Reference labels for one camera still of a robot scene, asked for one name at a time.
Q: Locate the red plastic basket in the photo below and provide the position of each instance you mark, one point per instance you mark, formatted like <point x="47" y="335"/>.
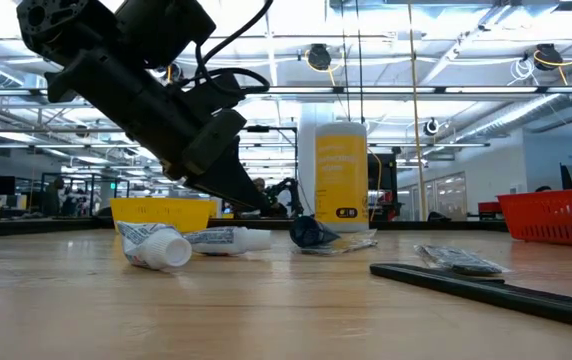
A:
<point x="556" y="217"/>

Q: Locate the black plastic comb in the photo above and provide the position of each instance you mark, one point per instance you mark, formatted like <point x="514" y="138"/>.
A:
<point x="491" y="290"/>

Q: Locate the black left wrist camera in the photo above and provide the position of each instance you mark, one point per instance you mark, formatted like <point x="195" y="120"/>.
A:
<point x="213" y="92"/>

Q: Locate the yellow plastic basket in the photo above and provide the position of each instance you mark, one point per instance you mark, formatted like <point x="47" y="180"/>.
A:
<point x="166" y="214"/>

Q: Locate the black aluminium table frame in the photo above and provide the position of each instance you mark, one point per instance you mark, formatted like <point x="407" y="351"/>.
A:
<point x="41" y="226"/>

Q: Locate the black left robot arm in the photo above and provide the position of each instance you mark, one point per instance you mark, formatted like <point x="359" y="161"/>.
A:
<point x="136" y="25"/>

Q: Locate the person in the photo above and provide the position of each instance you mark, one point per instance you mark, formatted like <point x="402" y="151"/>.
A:
<point x="259" y="185"/>

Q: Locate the black background cabinet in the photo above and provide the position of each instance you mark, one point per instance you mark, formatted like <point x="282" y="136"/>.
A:
<point x="382" y="185"/>

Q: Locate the yellow wipes canister white lid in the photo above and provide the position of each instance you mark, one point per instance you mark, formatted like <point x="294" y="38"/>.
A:
<point x="341" y="175"/>

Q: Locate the white travel toothpaste tube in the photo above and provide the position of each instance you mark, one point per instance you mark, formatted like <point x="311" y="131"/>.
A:
<point x="158" y="247"/>
<point x="226" y="240"/>

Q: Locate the background black robot arm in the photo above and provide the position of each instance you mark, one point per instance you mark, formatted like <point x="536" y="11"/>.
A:
<point x="286" y="195"/>

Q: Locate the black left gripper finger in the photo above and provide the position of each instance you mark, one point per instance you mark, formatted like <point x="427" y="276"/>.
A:
<point x="226" y="175"/>

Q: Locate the dark blue toiletry packet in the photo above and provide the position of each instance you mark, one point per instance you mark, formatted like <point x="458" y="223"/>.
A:
<point x="311" y="232"/>

